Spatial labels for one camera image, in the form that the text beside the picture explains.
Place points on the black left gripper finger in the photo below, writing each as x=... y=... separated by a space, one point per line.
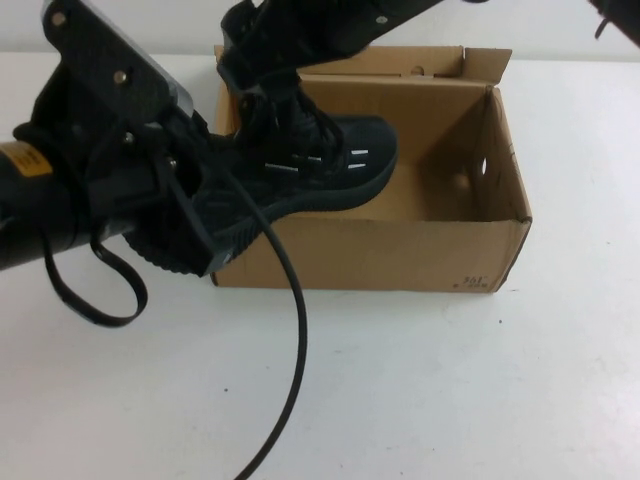
x=200 y=240

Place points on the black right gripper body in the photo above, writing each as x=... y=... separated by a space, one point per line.
x=340 y=25

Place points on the brown cardboard shoe box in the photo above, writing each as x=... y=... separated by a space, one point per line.
x=400 y=250

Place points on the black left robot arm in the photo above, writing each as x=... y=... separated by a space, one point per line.
x=30 y=220

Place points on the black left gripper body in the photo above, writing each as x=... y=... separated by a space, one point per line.
x=115 y=165

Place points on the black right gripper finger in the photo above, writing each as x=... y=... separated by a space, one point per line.
x=255 y=30
x=250 y=82

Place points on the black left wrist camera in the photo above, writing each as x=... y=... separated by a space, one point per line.
x=100 y=60

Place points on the black lace-up sneaker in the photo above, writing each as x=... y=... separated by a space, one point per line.
x=360 y=145

